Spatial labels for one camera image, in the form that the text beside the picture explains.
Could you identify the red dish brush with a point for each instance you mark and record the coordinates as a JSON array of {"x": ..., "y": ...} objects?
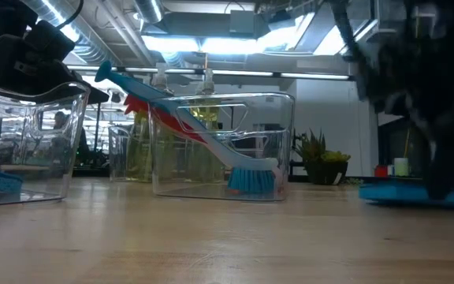
[{"x": 179, "y": 126}]

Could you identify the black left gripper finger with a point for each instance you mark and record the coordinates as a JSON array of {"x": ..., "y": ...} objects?
[{"x": 89, "y": 96}]

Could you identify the person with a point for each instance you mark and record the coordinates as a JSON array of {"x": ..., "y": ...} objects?
[{"x": 59, "y": 120}]

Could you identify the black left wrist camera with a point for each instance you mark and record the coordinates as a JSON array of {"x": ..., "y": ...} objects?
[{"x": 49, "y": 39}]

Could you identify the small red container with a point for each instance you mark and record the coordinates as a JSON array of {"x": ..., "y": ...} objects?
[{"x": 380, "y": 171}]

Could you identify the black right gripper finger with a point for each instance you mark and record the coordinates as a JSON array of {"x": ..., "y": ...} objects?
[{"x": 443, "y": 169}]

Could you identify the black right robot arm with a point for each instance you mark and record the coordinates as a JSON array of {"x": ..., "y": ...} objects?
[{"x": 447, "y": 23}]

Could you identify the long ceiling light strip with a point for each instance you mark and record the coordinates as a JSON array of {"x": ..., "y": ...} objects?
[{"x": 243, "y": 73}]

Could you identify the blue dish brush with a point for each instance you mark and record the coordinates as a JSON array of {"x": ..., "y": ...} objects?
[{"x": 250, "y": 181}]

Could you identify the silver ventilation duct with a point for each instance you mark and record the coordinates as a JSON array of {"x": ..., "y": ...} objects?
[
  {"x": 148, "y": 10},
  {"x": 93, "y": 53}
]

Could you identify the bright ceiling light panel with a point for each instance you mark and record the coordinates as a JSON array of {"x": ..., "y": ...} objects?
[{"x": 227, "y": 45}]

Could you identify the black metal table frame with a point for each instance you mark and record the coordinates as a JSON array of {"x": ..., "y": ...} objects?
[{"x": 93, "y": 172}]

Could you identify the potted succulent plant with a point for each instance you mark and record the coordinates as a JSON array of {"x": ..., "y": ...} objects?
[{"x": 325, "y": 171}]

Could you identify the pale green cup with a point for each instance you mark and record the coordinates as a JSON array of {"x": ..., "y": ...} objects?
[{"x": 401, "y": 167}]

